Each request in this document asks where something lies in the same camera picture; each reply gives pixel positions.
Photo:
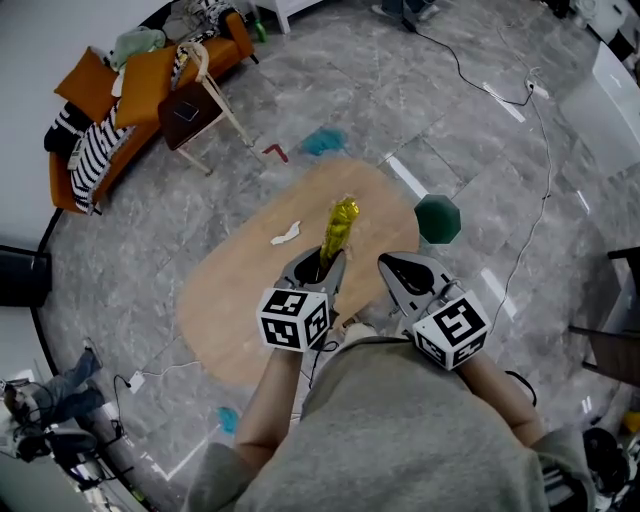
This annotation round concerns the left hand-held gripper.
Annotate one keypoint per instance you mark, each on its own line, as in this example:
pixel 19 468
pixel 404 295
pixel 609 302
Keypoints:
pixel 287 320

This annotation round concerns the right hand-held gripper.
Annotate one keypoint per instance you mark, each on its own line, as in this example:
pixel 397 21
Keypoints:
pixel 452 330

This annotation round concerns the white tissue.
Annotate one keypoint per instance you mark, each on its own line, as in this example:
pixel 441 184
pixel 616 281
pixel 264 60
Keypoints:
pixel 286 234

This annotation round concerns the yellow snack wrapper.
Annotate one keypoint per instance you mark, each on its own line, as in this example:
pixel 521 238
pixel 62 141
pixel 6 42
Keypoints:
pixel 340 225

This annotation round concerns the green waste bin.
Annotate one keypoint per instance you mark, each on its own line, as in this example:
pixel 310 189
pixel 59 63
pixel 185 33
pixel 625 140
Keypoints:
pixel 437 220

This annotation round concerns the person's right forearm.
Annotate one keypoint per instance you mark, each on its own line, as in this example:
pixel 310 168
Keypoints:
pixel 505 400

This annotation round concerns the person's left forearm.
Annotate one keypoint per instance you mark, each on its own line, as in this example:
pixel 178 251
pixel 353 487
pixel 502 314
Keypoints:
pixel 265 400

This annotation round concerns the oval wooden table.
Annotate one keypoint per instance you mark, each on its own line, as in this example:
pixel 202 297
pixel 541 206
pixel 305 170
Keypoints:
pixel 240 310

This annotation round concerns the person's beige trousers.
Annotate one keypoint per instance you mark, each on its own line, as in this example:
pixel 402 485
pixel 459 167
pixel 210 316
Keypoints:
pixel 361 331

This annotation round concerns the red tape corner mark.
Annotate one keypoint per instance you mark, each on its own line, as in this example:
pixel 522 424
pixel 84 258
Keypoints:
pixel 275 150

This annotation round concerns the large teal cloth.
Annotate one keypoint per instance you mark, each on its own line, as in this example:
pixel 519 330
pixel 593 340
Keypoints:
pixel 325 141

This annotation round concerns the person's grey shirt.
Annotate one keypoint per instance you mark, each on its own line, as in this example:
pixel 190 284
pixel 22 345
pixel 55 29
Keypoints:
pixel 400 440

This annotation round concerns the small teal cloth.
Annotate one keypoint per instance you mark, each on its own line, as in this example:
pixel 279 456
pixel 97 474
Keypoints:
pixel 228 420

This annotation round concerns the black phone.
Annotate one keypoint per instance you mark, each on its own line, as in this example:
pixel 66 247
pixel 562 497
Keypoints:
pixel 186 111

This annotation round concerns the white tape corner mark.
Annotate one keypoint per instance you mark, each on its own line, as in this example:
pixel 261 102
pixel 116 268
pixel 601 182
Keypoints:
pixel 185 455

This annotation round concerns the green bottle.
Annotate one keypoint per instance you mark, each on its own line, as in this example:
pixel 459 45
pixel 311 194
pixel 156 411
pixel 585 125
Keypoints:
pixel 260 31

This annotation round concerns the orange sofa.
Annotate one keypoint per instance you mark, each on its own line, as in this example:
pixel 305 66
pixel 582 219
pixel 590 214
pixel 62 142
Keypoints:
pixel 237 37

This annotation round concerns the orange cushion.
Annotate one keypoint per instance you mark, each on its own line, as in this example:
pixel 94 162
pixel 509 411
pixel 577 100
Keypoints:
pixel 85 85
pixel 150 85

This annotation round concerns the black white striped blanket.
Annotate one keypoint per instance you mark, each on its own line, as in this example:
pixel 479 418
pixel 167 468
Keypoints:
pixel 95 155

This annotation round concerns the white cabinet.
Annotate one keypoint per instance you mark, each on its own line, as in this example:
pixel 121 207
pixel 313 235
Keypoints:
pixel 285 10

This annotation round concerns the black white patterned throw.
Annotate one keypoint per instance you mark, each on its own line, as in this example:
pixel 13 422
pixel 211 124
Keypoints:
pixel 210 10

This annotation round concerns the black white striped pillow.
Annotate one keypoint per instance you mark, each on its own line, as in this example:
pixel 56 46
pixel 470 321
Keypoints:
pixel 65 127

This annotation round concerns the mint green cloth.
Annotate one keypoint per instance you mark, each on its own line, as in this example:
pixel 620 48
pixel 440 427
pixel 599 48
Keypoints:
pixel 137 42

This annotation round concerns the grey oval backpack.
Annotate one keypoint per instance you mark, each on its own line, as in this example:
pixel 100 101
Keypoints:
pixel 70 445

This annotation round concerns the right hand-held gripper camera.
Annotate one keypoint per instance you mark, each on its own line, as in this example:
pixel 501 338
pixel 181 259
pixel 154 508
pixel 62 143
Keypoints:
pixel 448 291

